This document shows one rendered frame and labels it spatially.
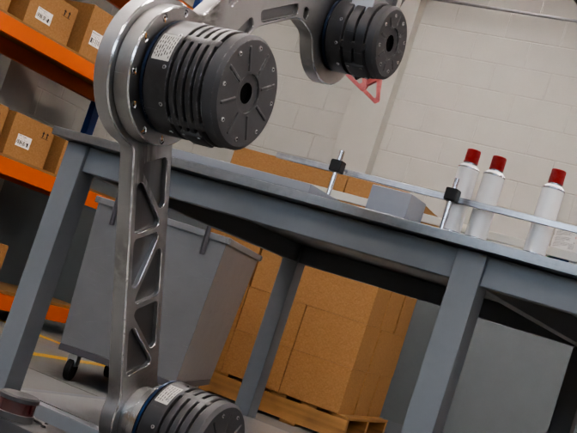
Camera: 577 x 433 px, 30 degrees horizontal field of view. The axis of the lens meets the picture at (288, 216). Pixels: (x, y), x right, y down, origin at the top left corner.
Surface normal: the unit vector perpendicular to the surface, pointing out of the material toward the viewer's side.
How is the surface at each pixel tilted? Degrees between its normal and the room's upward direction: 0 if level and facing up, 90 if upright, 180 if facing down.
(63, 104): 90
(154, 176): 90
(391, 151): 90
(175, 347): 94
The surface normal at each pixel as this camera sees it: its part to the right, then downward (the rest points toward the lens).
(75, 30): -0.46, -0.22
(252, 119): 0.85, 0.24
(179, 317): -0.15, -0.07
